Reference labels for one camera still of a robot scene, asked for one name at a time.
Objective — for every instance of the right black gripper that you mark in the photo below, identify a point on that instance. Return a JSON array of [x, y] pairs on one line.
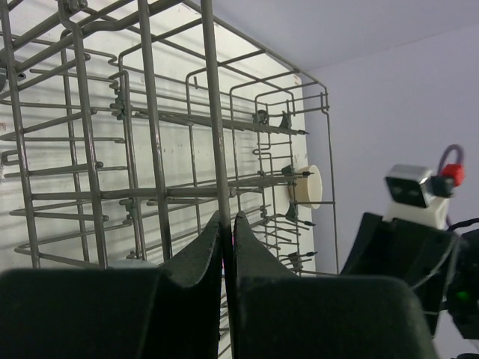
[[440, 266]]

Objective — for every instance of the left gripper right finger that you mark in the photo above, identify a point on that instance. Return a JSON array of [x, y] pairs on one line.
[[278, 314]]

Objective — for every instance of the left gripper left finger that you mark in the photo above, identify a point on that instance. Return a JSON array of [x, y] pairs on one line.
[[166, 311]]

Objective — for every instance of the beige ceramic bowl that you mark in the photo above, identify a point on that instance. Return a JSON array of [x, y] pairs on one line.
[[308, 187]]

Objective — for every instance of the grey wire dish rack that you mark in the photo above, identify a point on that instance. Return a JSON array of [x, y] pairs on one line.
[[120, 136]]

